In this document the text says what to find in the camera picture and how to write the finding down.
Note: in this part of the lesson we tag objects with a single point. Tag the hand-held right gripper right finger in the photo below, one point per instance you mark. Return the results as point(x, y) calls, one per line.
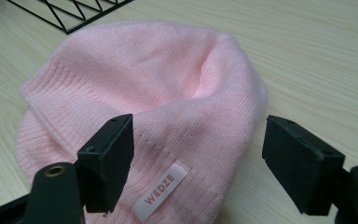
point(304, 165)

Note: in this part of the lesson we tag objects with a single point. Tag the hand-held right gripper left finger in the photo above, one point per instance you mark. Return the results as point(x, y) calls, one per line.
point(105, 161)

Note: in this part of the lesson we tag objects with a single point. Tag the pink knitted beanie hat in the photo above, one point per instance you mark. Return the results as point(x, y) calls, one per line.
point(155, 102)

